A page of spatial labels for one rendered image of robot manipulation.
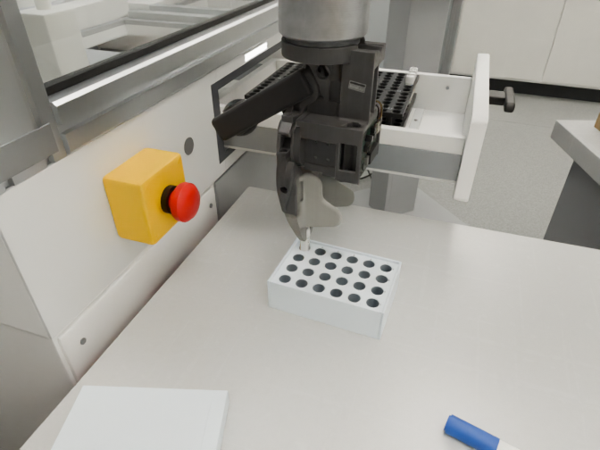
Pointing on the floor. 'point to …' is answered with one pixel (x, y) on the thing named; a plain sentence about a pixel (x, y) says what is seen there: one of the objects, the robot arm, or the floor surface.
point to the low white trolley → (454, 378)
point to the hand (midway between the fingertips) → (300, 225)
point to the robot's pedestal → (578, 186)
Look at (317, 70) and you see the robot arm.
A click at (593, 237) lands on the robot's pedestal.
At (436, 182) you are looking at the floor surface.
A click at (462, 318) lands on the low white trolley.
